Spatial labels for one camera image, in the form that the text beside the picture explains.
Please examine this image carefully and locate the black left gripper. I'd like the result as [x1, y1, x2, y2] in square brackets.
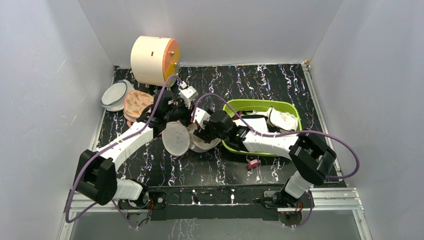
[164, 98, 197, 128]

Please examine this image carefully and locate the white mesh laundry bag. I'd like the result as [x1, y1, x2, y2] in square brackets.
[161, 121, 221, 157]

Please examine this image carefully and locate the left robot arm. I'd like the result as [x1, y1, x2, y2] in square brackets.
[72, 87, 198, 208]

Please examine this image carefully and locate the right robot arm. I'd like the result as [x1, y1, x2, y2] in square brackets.
[193, 109, 337, 207]

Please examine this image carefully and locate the floral print laundry bag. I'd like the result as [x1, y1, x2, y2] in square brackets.
[123, 90, 154, 127]

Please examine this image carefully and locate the small blue-rimmed mesh bag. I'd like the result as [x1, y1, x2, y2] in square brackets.
[100, 79, 134, 112]

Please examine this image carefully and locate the green plastic basin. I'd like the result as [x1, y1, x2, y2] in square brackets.
[222, 99, 302, 157]

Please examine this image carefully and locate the toy washing machine drum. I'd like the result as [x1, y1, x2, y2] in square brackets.
[130, 36, 181, 87]

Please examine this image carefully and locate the small pink clip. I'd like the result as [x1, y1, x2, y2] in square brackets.
[246, 158, 261, 170]

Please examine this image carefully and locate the white garment in basin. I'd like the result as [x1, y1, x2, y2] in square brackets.
[237, 107, 297, 134]

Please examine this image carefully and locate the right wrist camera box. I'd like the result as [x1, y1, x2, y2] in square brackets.
[192, 107, 211, 129]

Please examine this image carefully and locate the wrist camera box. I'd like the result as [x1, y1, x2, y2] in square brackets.
[192, 107, 211, 129]
[178, 81, 198, 109]

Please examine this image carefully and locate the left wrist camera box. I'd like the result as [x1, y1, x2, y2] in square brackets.
[178, 81, 198, 109]

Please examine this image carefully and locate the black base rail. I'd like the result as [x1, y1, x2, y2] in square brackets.
[118, 184, 315, 224]

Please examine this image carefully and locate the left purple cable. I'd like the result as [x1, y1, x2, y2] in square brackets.
[64, 74, 185, 224]

